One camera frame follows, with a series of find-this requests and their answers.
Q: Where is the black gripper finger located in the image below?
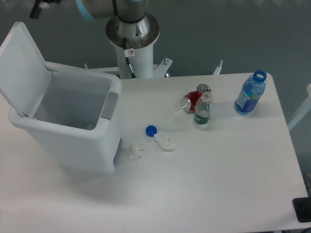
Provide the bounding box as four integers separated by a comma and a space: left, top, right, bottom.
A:
30, 0, 49, 18

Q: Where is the white trash can lid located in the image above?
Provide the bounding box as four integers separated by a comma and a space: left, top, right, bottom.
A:
0, 22, 52, 117

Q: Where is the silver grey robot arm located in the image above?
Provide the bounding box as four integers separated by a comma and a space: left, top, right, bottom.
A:
75, 0, 160, 49

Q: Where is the white plastic trash can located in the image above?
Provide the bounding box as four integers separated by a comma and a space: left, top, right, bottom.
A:
9, 63, 122, 174

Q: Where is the blue bottle cap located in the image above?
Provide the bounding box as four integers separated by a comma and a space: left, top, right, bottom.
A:
145, 125, 157, 137

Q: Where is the crushed red soda can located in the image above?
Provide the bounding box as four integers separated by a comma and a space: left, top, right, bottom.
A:
181, 83, 211, 114

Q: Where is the crumpled white tissue left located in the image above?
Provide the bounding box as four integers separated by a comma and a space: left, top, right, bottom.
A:
129, 142, 145, 161

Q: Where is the crumpled white tissue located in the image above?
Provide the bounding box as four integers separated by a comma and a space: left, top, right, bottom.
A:
154, 131, 177, 152
129, 142, 145, 161

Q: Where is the crumpled white tissue right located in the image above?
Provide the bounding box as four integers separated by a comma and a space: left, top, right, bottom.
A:
154, 131, 177, 152

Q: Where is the clear green label bottle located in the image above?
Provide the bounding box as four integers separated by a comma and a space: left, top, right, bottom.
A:
194, 91, 212, 125

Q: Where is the blue plastic drink bottle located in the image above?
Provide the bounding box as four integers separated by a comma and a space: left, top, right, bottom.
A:
234, 69, 267, 115

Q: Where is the black device at edge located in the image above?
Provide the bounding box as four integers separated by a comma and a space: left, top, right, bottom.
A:
293, 197, 311, 223

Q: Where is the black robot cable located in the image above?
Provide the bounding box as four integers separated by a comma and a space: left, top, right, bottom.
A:
111, 0, 138, 79

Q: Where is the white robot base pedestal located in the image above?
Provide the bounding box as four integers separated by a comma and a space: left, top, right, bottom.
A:
92, 45, 173, 79

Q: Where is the white frame at right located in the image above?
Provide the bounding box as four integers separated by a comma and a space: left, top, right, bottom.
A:
287, 84, 311, 131

